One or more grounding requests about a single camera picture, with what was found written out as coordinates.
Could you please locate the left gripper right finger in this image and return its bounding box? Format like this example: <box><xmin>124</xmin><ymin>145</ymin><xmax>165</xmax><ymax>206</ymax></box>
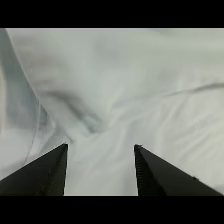
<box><xmin>133</xmin><ymin>143</ymin><xmax>224</xmax><ymax>197</ymax></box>

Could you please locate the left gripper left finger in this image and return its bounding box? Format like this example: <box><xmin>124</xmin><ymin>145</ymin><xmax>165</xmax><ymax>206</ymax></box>
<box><xmin>0</xmin><ymin>142</ymin><xmax>69</xmax><ymax>197</ymax></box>

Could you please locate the light blue shirt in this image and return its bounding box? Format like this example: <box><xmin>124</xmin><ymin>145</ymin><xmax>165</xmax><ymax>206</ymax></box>
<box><xmin>0</xmin><ymin>27</ymin><xmax>224</xmax><ymax>197</ymax></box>

